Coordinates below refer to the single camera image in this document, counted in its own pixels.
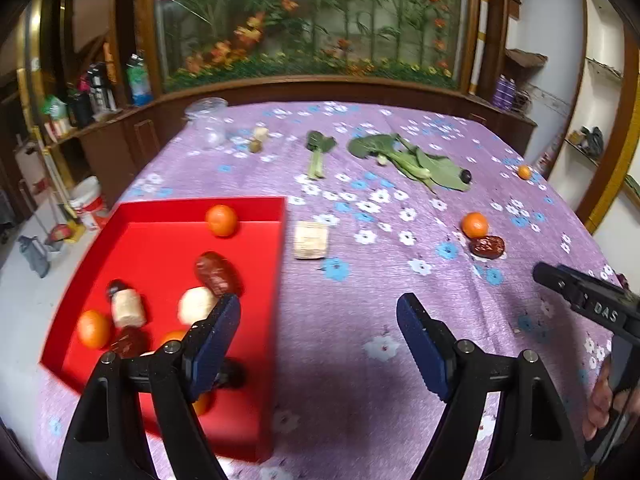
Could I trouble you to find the large green leaf vegetable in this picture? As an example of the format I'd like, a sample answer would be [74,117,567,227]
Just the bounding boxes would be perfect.
[347,134,472,193]

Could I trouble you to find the dark plum on leaf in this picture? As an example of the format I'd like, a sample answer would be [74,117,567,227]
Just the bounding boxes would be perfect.
[460,169,472,184]

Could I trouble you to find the red plastic tray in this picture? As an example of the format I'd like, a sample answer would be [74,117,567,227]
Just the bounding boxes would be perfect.
[40,197,286,463]

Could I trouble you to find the far small orange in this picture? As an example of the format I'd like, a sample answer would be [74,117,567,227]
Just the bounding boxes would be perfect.
[518,165,532,180]

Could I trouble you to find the purple bottles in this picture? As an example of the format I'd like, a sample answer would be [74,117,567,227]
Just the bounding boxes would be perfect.
[492,75,516,112]

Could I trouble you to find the small bok choy stalk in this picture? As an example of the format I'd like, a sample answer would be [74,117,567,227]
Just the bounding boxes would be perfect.
[306,130,337,180]

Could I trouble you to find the clear plastic cup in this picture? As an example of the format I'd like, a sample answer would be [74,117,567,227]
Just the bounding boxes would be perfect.
[184,96,228,148]

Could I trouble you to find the small green olive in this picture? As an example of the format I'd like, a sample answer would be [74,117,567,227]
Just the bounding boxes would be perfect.
[248,140,262,153]

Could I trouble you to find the green label bottle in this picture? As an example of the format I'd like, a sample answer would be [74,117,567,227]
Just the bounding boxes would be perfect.
[126,53,153,106]

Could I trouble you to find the white plastic bucket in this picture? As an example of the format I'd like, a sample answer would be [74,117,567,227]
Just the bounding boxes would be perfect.
[70,176,110,231]

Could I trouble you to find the purple floral tablecloth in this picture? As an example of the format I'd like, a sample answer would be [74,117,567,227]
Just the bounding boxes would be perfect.
[122,102,614,479]

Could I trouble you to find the orange mandarin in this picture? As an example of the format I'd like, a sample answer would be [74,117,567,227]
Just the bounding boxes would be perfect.
[205,204,239,237]
[460,211,489,240]

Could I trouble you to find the person's right hand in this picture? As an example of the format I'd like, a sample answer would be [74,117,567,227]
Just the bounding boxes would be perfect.
[582,356,639,441]

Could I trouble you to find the flower garden glass panel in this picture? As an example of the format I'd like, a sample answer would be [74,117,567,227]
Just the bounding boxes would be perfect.
[154,0,468,91]

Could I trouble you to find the red date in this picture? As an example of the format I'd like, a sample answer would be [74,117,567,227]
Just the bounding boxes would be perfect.
[469,235,506,260]
[194,252,241,297]

